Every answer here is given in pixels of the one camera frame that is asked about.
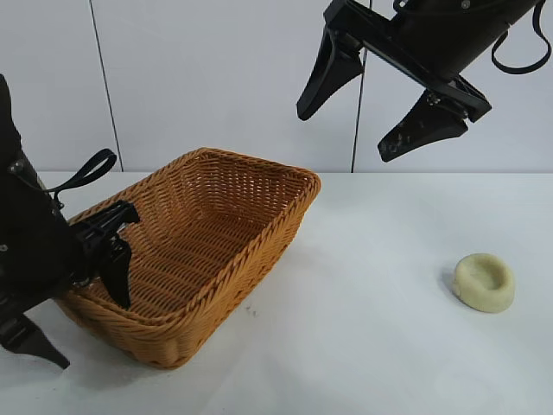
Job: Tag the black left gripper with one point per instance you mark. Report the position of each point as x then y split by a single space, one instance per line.
34 250

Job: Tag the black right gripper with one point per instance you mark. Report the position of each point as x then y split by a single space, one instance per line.
440 36

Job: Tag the brown woven wicker basket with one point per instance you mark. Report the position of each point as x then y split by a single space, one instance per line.
207 242

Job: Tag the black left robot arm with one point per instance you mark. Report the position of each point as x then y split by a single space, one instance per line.
6 112

